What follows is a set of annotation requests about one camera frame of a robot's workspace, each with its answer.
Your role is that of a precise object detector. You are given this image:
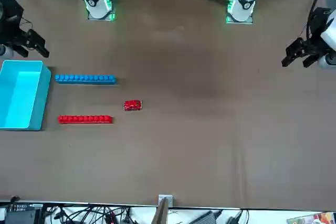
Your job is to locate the red toy car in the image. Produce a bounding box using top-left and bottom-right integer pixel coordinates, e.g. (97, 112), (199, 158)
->
(122, 99), (144, 112)

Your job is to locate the teal plastic bin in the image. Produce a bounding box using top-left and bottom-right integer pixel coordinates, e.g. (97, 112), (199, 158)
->
(0, 60), (53, 132)

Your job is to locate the black cable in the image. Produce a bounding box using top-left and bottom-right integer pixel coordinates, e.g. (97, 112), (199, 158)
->
(46, 205), (132, 224)
(306, 0), (336, 41)

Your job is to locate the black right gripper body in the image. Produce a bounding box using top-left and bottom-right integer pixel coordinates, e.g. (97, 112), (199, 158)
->
(0, 0), (28, 46)

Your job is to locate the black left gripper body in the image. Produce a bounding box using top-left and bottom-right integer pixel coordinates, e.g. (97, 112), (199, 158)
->
(304, 7), (332, 56)

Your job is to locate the dark grey power brick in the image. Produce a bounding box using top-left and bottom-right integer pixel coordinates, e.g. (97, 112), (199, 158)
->
(188, 210), (222, 224)

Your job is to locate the aluminium camera post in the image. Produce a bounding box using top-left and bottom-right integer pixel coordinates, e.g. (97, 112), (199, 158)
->
(158, 194), (174, 224)

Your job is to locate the red toy block row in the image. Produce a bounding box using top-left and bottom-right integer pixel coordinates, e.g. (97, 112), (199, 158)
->
(57, 114), (114, 125)

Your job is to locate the colourful printed booklet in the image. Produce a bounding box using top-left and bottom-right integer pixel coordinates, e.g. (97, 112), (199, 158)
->
(287, 212), (334, 224)

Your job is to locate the black power adapter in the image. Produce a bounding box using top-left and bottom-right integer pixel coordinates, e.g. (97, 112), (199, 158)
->
(4, 202), (43, 224)

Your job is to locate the blue toy block row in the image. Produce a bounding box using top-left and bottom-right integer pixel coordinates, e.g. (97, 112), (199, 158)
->
(54, 73), (118, 86)

